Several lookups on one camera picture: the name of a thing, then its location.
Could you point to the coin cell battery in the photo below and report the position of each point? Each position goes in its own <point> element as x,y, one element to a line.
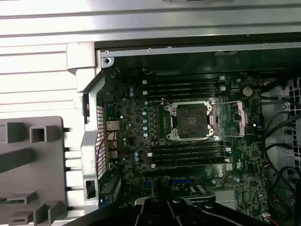
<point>248,91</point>

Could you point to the silver chipset heatsink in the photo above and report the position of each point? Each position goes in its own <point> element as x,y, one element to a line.
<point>224,199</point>

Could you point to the green motherboard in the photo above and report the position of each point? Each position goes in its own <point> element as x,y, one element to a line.
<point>247,160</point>

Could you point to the metal socket cover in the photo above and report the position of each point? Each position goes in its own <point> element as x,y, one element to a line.
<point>242,117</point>

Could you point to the black and silver PC case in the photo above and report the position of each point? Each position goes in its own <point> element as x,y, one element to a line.
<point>90,141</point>

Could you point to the grey parts rack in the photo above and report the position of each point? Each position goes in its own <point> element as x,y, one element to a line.
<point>54,164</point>

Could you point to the thin metal locking lever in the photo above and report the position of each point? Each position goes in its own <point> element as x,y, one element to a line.
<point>162,101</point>

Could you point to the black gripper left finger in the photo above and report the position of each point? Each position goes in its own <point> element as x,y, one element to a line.
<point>150,212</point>

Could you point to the black RAM slot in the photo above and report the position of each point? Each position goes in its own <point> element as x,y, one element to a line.
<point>183,90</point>
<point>183,94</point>
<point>188,164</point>
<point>188,157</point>
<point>183,86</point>
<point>183,81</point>
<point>188,151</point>
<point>188,145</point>

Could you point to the CPU socket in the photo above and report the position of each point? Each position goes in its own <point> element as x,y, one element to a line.
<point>188,120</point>

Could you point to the metal drive cage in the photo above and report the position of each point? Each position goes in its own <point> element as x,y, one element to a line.
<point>295,99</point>

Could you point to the green RAM stick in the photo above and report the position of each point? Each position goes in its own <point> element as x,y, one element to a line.
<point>16,201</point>

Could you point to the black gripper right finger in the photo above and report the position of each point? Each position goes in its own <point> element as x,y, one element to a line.
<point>178,212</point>

